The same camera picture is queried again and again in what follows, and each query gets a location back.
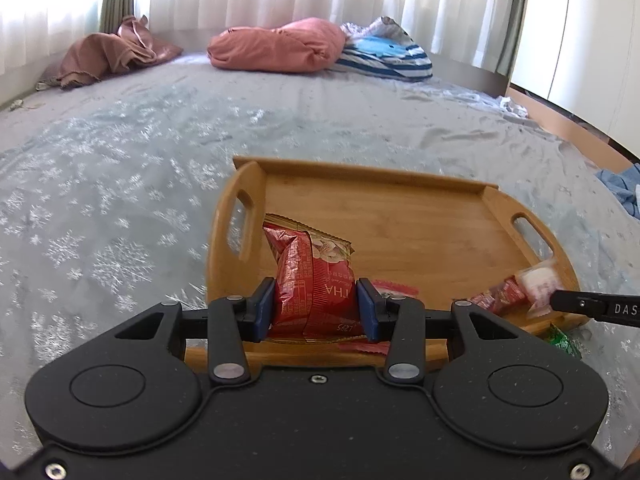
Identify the small grey object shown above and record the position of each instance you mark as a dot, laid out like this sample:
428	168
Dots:
17	106

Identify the white wardrobe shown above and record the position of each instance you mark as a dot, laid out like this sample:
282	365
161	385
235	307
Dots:
575	35

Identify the white patterned cloth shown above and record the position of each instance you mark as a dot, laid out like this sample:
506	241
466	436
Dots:
382	26

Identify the green snack packet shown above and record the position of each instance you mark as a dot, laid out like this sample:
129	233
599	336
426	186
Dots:
562	342

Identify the white crumpled cloth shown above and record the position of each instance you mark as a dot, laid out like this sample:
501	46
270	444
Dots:
511	107

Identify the blue striped pillow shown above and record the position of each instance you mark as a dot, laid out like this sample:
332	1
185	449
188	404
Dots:
385	57

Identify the red chocolate bar packet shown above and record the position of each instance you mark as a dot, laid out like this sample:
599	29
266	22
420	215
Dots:
502	294

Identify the pink pillow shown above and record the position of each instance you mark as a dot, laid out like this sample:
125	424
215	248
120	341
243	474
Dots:
275	45

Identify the large red snack packet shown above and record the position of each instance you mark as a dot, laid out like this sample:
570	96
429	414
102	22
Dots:
310	285

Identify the light blue clothes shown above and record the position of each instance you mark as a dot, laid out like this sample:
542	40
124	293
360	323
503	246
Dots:
622	185

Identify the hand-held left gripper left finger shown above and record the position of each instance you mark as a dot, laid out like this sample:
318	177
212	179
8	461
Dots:
263	310

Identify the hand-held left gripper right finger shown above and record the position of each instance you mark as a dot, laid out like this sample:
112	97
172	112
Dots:
366	310

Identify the white pink snack packet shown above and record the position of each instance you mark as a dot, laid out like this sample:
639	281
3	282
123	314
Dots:
537	282

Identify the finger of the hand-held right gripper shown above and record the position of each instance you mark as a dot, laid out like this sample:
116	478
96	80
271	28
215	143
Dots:
595	306

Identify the brown pink blanket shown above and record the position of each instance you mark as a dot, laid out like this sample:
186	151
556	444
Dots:
100	55

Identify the white red-striped flat packet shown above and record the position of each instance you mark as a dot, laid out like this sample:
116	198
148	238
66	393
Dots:
395	287

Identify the wooden bed frame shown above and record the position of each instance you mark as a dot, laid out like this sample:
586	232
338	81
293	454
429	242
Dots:
560	120

